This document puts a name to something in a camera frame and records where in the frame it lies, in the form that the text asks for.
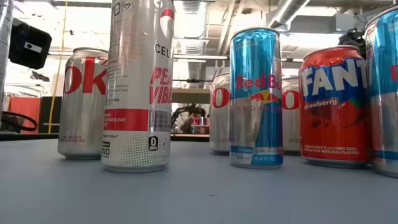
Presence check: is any corrugated silver ventilation duct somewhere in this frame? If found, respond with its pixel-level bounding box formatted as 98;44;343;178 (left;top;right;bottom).
174;0;210;80

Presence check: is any wooden shelf with black frame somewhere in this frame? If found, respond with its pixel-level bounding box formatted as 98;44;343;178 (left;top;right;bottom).
171;78;214;105

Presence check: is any blue silver Red Bull can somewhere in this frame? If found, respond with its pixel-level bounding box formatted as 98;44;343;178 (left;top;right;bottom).
364;5;398;179
229;27;284;170

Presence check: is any red Fanta strawberry can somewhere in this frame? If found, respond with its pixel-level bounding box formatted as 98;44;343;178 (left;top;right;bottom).
298;45;374;169

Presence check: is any smooth silver ventilation duct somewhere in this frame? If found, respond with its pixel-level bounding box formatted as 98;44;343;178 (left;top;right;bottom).
266;0;312;29

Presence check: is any black cable loop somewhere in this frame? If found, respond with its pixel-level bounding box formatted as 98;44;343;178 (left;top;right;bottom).
0;111;39;133

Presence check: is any yellow cable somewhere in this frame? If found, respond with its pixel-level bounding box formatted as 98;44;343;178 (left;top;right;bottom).
47;0;69;134

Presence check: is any orange partition panel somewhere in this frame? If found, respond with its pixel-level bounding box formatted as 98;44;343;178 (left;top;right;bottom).
7;96;42;134

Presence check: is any silver Diet Coke can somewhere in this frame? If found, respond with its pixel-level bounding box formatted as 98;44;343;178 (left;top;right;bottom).
208;73;233;156
57;47;109;161
281;77;302;156

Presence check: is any black metal table frame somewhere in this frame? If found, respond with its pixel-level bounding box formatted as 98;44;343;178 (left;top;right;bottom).
0;133;210;142

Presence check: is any black partition panel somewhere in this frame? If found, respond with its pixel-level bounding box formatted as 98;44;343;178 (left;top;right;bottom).
39;96;63;134

